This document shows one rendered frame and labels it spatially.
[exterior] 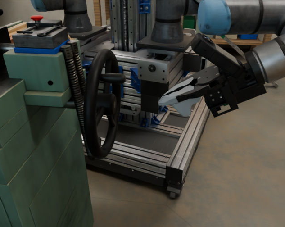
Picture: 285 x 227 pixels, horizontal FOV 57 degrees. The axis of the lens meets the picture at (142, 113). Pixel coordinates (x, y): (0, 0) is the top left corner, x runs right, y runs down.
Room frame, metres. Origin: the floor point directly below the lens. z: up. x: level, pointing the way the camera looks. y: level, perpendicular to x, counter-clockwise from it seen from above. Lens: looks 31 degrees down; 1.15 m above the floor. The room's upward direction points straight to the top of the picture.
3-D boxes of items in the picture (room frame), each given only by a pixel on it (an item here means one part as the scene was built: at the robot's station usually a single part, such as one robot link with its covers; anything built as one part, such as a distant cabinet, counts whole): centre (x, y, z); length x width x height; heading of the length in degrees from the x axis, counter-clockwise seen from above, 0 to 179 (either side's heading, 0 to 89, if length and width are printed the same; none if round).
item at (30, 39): (0.65, 0.24, 0.99); 0.13 x 0.11 x 0.06; 172
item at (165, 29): (1.23, -0.12, 0.87); 0.15 x 0.15 x 0.10
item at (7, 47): (0.65, 0.34, 0.95); 0.09 x 0.07 x 0.09; 172
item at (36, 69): (0.64, 0.24, 0.91); 0.15 x 0.14 x 0.09; 172
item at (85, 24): (1.42, 0.34, 0.87); 0.15 x 0.15 x 0.10
